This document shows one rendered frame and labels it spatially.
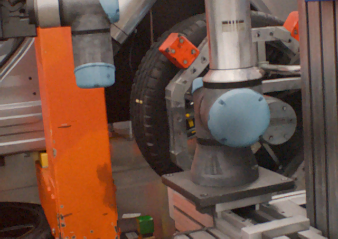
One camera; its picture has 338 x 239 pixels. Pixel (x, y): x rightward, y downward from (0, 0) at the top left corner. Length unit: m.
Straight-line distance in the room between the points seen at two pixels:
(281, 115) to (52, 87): 0.66
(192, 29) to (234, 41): 0.79
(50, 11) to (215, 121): 0.36
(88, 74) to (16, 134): 1.10
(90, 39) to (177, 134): 0.78
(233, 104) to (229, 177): 0.22
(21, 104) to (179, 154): 0.64
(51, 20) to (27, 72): 1.08
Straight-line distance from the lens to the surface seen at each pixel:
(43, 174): 2.19
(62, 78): 1.71
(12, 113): 2.23
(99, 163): 1.76
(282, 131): 1.86
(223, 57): 1.19
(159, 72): 1.94
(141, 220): 1.67
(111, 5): 1.17
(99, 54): 1.17
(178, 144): 1.89
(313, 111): 1.29
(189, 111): 2.43
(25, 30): 1.19
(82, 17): 1.17
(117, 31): 1.30
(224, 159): 1.34
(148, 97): 1.94
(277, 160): 2.15
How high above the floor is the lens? 1.19
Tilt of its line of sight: 9 degrees down
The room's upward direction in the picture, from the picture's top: 4 degrees counter-clockwise
